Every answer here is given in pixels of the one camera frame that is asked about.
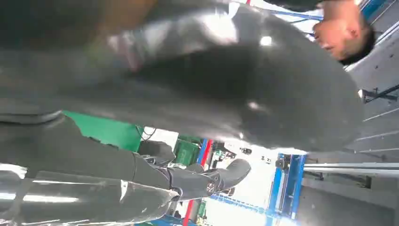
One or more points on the silver metal bar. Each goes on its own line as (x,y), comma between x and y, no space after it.
(352,170)

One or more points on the ribbed grey right arm sleeve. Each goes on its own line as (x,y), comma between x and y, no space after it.
(25,116)

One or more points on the green table mat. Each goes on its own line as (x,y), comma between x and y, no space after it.
(109,134)

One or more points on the green crate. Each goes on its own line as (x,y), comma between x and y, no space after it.
(186,152)

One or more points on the blue metal frame post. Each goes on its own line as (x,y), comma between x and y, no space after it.
(293,187)

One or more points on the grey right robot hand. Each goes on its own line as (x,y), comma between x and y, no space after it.
(218,78)

